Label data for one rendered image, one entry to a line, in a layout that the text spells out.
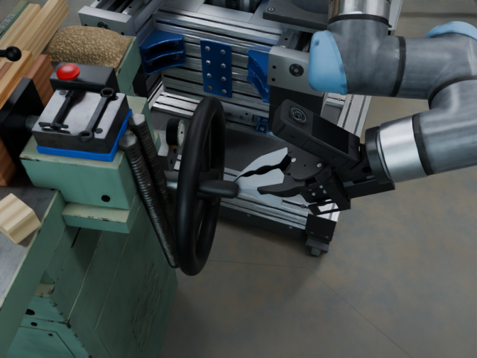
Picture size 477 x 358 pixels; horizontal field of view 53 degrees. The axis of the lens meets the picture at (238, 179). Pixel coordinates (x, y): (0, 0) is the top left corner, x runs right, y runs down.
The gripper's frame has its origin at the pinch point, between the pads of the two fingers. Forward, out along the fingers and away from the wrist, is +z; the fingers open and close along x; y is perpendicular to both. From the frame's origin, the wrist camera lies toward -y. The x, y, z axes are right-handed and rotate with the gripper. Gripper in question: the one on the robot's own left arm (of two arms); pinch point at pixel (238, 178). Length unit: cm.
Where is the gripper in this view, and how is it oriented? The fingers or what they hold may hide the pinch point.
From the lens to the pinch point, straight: 66.9
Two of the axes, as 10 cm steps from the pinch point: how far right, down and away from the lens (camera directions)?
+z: -8.5, 2.2, 4.8
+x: 1.5, -7.8, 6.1
